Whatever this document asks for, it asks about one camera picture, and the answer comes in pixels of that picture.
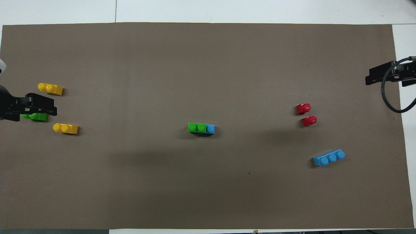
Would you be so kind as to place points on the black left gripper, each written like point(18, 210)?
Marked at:
point(9, 105)

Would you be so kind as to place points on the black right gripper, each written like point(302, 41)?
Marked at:
point(408, 73)

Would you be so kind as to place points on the green two-stud toy block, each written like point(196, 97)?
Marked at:
point(197, 127)
point(39, 117)

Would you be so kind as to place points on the yellow two-stud toy block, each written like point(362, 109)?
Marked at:
point(50, 88)
point(65, 128)

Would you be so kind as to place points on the red one-stud toy block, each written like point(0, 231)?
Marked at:
point(303, 108)
point(309, 121)

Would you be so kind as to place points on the blue three-stud toy block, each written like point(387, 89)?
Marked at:
point(328, 158)

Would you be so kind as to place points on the brown table mat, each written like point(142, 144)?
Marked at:
point(208, 81)

